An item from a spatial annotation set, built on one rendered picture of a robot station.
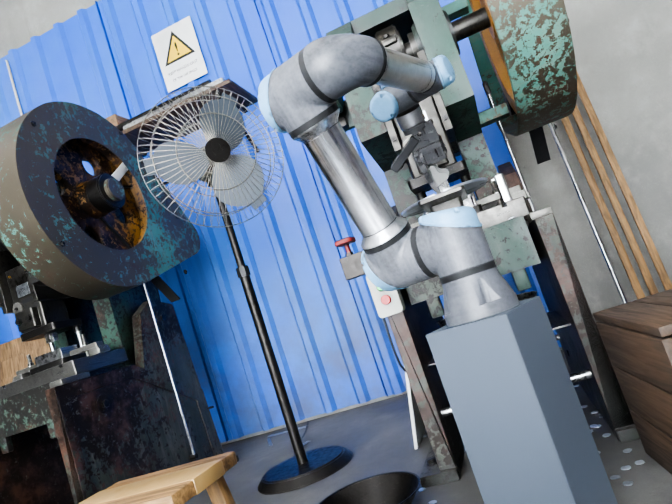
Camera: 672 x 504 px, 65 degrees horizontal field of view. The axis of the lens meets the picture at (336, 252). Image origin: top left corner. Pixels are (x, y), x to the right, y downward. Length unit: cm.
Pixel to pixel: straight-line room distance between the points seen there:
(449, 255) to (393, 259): 12
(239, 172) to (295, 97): 118
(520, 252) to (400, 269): 56
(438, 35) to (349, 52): 87
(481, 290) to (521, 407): 22
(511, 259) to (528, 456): 68
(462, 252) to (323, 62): 45
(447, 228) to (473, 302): 15
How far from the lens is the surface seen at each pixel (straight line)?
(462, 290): 107
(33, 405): 243
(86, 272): 220
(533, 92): 173
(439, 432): 164
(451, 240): 107
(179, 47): 376
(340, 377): 317
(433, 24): 189
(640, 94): 320
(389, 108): 140
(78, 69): 424
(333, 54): 103
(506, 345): 103
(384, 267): 114
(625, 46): 326
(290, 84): 106
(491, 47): 230
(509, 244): 162
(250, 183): 222
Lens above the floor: 55
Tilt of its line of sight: 6 degrees up
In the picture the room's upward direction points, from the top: 19 degrees counter-clockwise
